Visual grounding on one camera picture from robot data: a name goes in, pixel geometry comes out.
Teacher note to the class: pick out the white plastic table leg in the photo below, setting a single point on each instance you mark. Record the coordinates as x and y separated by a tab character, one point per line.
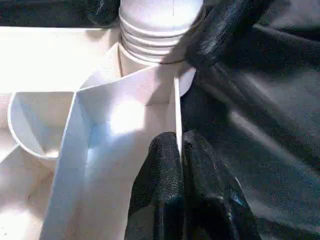
160	25

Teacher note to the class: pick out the white plastic table top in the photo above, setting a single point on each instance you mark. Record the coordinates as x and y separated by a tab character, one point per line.
60	100

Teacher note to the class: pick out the black mat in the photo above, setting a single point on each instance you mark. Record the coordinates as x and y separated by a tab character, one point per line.
265	125

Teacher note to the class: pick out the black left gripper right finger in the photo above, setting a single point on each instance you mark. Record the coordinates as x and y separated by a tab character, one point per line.
215	200

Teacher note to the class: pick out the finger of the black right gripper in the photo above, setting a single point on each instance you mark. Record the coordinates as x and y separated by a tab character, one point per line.
102	10
225	25

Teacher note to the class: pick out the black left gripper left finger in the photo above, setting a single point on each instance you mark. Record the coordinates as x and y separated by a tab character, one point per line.
157	195

